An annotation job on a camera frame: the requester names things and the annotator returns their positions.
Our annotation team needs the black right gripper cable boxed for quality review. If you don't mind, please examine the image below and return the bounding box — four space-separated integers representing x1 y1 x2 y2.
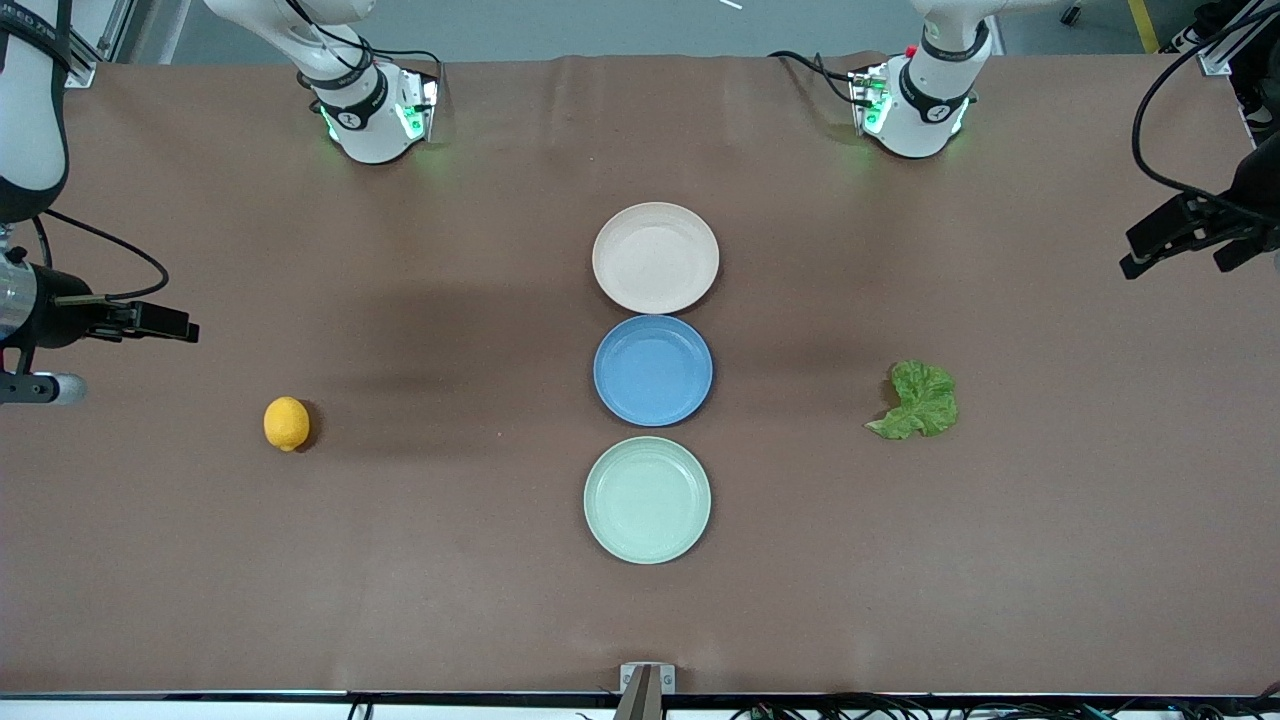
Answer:
38 210 170 301

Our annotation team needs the blue plate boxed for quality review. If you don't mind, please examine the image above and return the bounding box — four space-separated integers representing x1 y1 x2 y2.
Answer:
593 314 715 428

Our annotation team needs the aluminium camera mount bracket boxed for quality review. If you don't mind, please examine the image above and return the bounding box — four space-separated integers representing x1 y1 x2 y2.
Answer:
615 662 677 720

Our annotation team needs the beige plate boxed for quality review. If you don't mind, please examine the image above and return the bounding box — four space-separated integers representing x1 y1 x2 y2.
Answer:
591 202 721 315

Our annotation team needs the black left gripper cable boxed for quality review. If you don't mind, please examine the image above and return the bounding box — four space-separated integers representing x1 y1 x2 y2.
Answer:
1132 5 1280 203

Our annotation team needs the green lettuce leaf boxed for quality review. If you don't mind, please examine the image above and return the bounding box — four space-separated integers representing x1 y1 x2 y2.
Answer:
865 360 959 441

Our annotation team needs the yellow floor tape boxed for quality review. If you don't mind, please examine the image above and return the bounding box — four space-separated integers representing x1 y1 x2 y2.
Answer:
1128 0 1163 53

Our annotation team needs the yellow lemon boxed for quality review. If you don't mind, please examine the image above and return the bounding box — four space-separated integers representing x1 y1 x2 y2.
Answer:
263 396 312 453

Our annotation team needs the light green plate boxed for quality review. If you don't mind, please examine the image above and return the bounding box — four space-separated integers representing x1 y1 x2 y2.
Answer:
583 436 713 566

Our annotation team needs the black cable bundle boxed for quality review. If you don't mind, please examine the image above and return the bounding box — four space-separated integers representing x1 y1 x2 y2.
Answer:
730 688 1280 720

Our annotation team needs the black left arm base cable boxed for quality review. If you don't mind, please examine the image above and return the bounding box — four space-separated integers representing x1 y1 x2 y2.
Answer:
768 50 863 107

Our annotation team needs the black arm base cable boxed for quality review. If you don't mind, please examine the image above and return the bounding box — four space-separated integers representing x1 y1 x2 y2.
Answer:
768 50 863 107
285 0 444 101

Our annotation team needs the black right arm base cable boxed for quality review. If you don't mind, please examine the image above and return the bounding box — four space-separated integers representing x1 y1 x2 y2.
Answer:
285 0 444 101

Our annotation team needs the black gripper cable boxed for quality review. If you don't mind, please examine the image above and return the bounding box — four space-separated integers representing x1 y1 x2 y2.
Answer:
38 210 170 301
1132 5 1280 203

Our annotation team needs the brown table cover sheet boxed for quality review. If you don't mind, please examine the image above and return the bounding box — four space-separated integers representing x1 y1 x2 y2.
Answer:
0 52 1280 698

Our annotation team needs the aluminium frame profile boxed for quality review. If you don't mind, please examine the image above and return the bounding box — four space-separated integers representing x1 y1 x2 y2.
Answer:
65 0 137 89
1197 0 1263 77

